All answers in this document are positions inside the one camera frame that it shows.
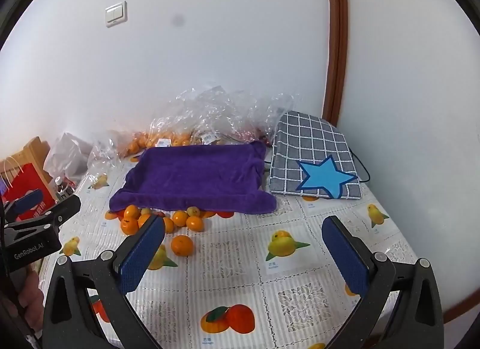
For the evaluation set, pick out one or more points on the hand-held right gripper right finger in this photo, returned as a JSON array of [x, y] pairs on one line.
[[347, 259]]

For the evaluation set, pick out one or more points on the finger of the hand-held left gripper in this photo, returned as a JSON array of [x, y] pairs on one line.
[[30, 199], [62, 210]]

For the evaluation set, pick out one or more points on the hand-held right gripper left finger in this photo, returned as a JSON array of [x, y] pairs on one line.
[[140, 259]]

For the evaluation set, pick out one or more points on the pile of tangerines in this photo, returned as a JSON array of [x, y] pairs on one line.
[[129, 226]]

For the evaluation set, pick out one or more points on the person's left hand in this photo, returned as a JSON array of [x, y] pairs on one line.
[[28, 296]]

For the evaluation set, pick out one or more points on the red paper bag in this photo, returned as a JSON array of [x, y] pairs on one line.
[[28, 180]]

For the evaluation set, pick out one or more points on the small glass bottle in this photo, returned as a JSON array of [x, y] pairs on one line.
[[62, 187]]

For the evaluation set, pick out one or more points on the mandarin orange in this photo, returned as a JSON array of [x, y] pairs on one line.
[[182, 245]]

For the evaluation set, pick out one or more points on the white plastic bag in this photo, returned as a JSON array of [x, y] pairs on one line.
[[67, 154]]

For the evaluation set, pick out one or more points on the small clear plastic bag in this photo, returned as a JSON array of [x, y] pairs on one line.
[[101, 161]]

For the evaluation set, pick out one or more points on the purple towel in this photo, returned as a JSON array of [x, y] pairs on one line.
[[195, 176]]

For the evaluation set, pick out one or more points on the grey checked cushion blue star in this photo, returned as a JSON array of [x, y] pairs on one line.
[[311, 146]]

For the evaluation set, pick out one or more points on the clear plastic bag of oranges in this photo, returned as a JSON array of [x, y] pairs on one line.
[[176, 124]]

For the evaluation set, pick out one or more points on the crumpled clear plastic bag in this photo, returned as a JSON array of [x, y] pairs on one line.
[[262, 116]]

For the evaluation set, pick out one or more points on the white wall light switch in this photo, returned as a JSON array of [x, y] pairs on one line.
[[116, 14]]

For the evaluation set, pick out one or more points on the brown wooden door frame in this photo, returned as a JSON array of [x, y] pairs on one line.
[[337, 52]]

